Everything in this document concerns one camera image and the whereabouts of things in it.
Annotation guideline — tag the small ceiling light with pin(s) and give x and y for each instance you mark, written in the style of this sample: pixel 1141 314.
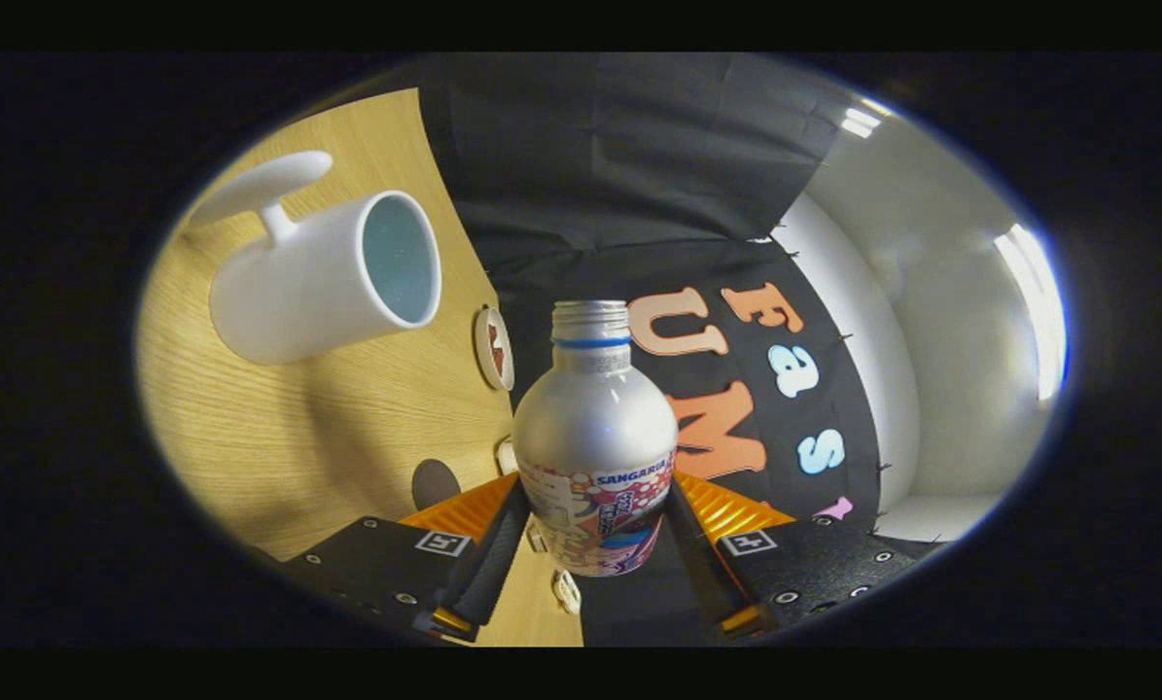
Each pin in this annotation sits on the small ceiling light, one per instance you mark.
pixel 861 119

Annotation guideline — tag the black backdrop cloth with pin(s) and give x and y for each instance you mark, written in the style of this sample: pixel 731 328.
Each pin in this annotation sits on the black backdrop cloth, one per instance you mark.
pixel 590 146

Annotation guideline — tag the dark round coaster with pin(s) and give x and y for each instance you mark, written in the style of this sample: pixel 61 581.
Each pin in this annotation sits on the dark round coaster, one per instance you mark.
pixel 435 484

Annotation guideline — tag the white divided condiment dish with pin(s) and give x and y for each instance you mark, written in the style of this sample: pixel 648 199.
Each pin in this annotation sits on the white divided condiment dish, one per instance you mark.
pixel 567 591

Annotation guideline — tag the wooden table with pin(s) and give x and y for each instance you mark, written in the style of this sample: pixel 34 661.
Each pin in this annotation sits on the wooden table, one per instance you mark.
pixel 299 437

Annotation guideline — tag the silver juice bottle printed label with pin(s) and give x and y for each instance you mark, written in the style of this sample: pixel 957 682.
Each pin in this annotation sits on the silver juice bottle printed label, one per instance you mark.
pixel 595 428

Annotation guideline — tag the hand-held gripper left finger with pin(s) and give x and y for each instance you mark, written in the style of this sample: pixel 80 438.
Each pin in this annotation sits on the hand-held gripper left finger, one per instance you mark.
pixel 494 554

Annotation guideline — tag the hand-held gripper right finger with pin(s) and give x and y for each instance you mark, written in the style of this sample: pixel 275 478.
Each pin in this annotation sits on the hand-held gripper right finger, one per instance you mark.
pixel 703 566

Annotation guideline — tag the white round plate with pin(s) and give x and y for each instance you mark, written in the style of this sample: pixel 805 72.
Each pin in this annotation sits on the white round plate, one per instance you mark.
pixel 483 360

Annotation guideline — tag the white toaster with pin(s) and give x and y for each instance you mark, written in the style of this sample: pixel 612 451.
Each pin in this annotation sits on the white toaster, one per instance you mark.
pixel 507 457

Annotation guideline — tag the white cup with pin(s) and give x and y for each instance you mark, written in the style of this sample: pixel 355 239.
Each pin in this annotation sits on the white cup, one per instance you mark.
pixel 299 292

